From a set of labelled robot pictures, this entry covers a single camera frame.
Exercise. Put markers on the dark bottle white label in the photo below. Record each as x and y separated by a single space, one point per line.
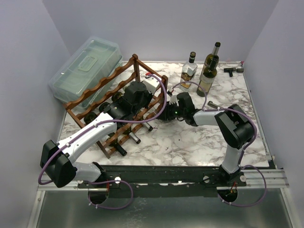
208 74

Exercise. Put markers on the clear plastic storage box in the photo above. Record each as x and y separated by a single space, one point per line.
96 59

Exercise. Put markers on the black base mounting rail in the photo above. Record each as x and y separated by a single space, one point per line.
165 182

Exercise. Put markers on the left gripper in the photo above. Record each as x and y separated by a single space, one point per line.
150 96

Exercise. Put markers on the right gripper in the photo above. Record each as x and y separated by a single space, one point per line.
164 114

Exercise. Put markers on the clear glass wine bottle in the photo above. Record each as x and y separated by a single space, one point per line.
153 111

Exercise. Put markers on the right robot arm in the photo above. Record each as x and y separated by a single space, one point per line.
237 128

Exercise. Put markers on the clear square whisky bottle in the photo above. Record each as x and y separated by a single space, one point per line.
189 69

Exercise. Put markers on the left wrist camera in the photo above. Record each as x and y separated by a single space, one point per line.
151 82

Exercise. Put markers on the green bottle in rack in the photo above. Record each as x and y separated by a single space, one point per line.
92 116

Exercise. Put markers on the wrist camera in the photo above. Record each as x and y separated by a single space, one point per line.
173 98
151 82

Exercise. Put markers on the dark wine bottle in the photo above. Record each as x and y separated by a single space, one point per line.
116 96
128 131

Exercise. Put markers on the brown wooden wine rack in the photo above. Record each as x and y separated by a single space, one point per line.
127 108

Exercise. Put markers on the tall green wine bottle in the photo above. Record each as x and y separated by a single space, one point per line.
210 56

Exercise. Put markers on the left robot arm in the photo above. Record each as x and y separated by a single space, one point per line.
59 160

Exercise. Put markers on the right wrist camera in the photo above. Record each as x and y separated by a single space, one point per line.
173 98

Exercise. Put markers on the small black T fitting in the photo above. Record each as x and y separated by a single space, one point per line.
231 70

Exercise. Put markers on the grey metal L bar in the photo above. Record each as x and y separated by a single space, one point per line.
214 106

